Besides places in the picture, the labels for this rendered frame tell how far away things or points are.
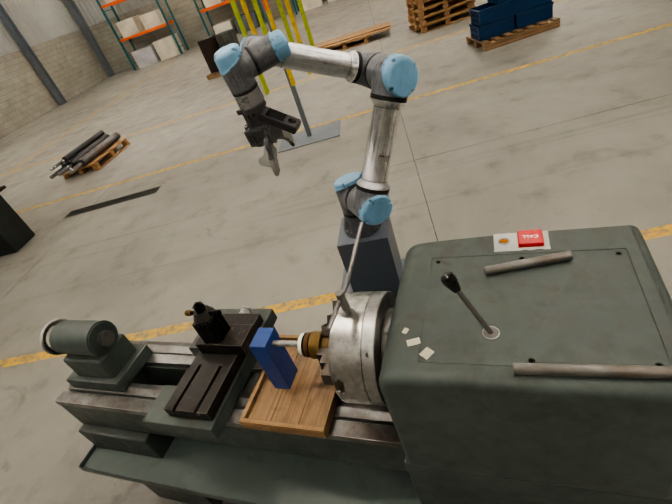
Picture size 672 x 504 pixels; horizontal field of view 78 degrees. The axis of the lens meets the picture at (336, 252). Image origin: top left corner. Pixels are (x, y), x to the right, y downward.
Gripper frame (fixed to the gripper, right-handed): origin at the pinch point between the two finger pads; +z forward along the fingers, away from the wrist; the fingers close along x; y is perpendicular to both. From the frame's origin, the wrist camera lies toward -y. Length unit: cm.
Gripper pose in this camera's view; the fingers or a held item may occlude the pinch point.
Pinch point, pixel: (288, 160)
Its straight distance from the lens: 131.4
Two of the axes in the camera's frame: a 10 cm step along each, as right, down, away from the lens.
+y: -9.0, 0.0, 4.3
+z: 3.3, 6.5, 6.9
